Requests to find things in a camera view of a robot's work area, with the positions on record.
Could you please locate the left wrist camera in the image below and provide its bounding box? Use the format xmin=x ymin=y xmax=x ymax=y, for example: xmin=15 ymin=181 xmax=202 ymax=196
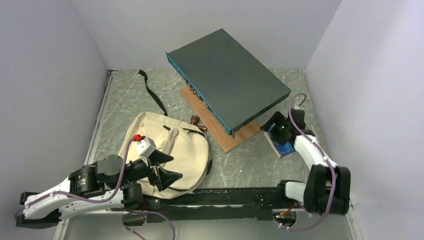
xmin=132 ymin=134 xmax=156 ymax=158

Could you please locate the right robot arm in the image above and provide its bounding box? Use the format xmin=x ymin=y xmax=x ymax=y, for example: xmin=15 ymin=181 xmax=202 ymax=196
xmin=260 ymin=108 xmax=351 ymax=215

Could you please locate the dark grey network switch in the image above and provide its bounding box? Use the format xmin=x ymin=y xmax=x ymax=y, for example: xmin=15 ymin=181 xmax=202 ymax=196
xmin=166 ymin=28 xmax=291 ymax=136

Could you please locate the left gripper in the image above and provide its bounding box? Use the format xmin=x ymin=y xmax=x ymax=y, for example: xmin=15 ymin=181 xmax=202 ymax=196
xmin=109 ymin=148 xmax=183 ymax=190

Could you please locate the wooden board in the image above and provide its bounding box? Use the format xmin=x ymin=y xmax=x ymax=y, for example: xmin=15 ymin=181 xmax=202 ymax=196
xmin=179 ymin=86 xmax=260 ymax=153

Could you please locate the cream canvas backpack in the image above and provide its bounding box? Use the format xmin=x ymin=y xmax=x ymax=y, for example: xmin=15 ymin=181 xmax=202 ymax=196
xmin=118 ymin=111 xmax=211 ymax=200

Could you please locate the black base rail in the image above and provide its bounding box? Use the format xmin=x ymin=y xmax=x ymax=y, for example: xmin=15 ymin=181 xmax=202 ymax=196
xmin=136 ymin=187 xmax=300 ymax=221

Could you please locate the brown pipe tee fitting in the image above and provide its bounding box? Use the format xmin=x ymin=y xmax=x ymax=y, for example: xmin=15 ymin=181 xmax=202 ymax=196
xmin=190 ymin=114 xmax=208 ymax=132

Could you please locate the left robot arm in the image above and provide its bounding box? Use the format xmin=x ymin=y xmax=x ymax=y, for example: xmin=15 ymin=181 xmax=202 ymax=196
xmin=15 ymin=150 xmax=183 ymax=229

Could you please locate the blue orange paperback book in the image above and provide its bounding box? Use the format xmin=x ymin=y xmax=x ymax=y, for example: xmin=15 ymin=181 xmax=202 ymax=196
xmin=263 ymin=124 xmax=295 ymax=158

